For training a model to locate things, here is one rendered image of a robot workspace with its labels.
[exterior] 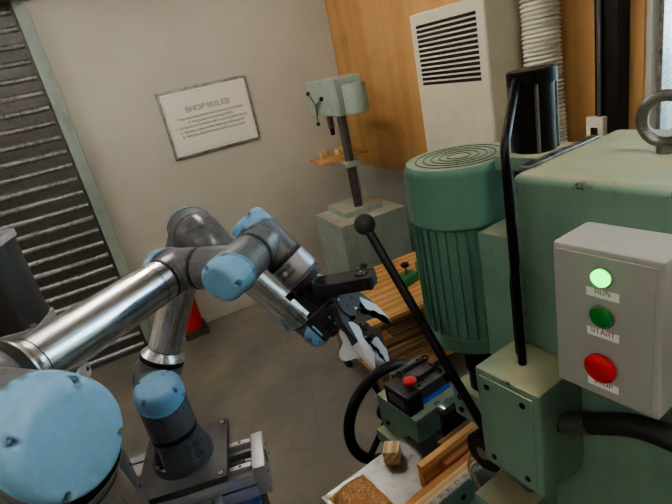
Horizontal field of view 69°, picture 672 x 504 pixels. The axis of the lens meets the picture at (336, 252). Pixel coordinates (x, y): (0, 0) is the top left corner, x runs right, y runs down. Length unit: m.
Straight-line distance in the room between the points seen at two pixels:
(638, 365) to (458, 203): 0.32
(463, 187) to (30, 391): 0.56
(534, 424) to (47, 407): 0.50
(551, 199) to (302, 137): 3.44
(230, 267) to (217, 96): 2.98
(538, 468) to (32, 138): 3.36
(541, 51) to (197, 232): 1.60
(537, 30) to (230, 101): 2.21
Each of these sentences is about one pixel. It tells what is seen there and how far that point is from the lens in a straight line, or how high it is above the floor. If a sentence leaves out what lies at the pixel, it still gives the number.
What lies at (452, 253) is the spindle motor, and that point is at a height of 1.38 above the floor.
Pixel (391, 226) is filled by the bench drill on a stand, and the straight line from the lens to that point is 3.27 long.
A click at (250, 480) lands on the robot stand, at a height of 0.74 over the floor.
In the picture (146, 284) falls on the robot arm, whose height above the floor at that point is 1.42.
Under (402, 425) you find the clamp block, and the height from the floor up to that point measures 0.92.
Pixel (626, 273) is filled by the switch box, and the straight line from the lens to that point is 0.48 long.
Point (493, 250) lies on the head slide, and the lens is 0.71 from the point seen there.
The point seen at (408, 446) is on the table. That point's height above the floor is 0.90.
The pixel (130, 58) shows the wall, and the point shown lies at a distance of 3.66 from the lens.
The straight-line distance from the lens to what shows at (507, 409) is 0.64.
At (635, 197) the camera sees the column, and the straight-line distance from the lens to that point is 0.53.
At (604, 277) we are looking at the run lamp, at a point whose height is 1.46.
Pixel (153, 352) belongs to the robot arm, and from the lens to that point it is 1.39.
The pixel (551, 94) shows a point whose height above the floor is 1.59.
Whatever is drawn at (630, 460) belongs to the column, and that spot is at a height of 1.19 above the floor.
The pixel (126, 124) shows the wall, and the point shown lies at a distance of 3.64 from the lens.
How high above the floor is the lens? 1.68
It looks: 21 degrees down
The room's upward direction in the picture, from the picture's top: 12 degrees counter-clockwise
